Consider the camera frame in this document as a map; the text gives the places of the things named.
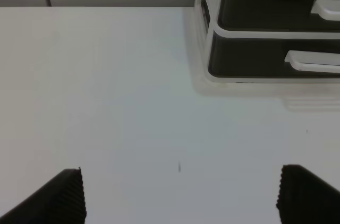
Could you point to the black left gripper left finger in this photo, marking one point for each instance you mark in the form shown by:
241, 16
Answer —
60, 200

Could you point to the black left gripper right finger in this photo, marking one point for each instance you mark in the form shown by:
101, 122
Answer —
303, 197

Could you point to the dark bottom drawer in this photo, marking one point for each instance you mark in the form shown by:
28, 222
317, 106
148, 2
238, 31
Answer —
264, 58

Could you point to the dark drawer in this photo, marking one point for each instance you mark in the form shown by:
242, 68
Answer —
272, 15
264, 58

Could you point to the dark middle drawer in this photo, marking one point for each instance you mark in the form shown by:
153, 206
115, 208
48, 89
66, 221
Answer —
272, 15

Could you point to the white drawer cabinet frame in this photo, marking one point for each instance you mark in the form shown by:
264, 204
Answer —
206, 18

